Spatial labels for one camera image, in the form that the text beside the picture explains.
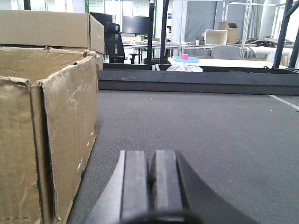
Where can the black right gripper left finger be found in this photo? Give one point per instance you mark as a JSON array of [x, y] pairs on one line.
[[126, 195]]

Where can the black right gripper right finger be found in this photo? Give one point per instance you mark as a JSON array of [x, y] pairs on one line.
[[177, 187]]

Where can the worn cardboard box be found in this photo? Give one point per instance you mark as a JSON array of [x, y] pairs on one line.
[[48, 113]]

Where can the clear plastic bag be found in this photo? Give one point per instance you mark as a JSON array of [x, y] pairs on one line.
[[185, 68]]

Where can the white table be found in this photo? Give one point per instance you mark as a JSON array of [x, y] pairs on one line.
[[231, 63]]

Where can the light blue tray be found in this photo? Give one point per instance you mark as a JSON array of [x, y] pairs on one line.
[[190, 59]]

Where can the pink cube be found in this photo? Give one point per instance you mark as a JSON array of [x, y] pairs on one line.
[[184, 56]]

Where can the grey chair back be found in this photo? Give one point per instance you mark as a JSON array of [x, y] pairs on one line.
[[228, 52]]

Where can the black office chair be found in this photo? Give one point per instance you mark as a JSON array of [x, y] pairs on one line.
[[113, 43]]

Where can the white plastic bin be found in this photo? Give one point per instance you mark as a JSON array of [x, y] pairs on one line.
[[215, 37]]

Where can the small open cardboard box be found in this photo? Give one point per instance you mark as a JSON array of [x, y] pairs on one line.
[[232, 30]]

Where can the black computer monitor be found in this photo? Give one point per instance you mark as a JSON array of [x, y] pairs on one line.
[[135, 25]]

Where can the clean closed cardboard box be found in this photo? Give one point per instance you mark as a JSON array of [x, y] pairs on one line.
[[71, 31]]

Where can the black metal rail frame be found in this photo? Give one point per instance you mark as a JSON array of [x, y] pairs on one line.
[[213, 79]]

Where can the black vertical post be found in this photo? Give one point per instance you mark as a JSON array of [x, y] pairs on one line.
[[163, 31]]

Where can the dark blue diagonal post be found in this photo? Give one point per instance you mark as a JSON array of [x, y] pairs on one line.
[[290, 8]]

